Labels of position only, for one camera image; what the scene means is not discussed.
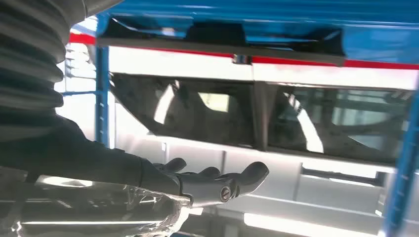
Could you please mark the white car with red stripe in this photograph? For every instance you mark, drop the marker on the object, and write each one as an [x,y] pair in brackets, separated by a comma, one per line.
[183,65]

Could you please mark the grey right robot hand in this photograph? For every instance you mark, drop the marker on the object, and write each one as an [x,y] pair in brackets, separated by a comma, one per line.
[98,163]

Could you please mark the blue metal shelf rack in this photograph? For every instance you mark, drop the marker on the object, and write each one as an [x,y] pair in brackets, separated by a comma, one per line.
[376,42]

